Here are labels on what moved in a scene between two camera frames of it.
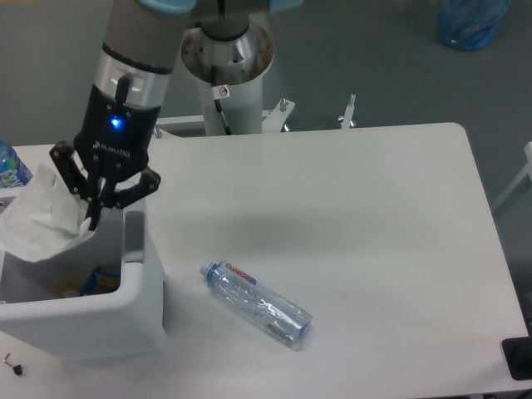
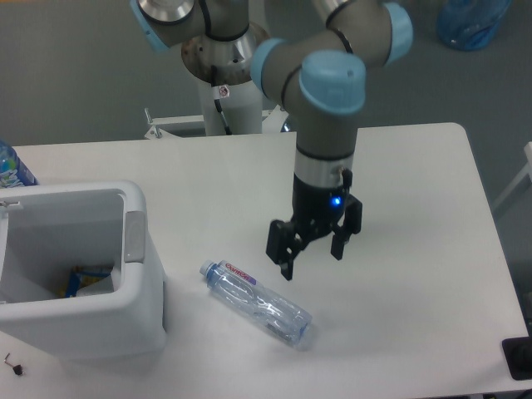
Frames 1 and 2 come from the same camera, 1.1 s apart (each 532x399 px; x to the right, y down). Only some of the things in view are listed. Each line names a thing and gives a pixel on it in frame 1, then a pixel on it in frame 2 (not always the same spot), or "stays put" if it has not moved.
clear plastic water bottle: [262, 306] stays put
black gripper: [118, 137] -> [322, 184]
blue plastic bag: [470, 25] stays put
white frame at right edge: [526, 170] stays put
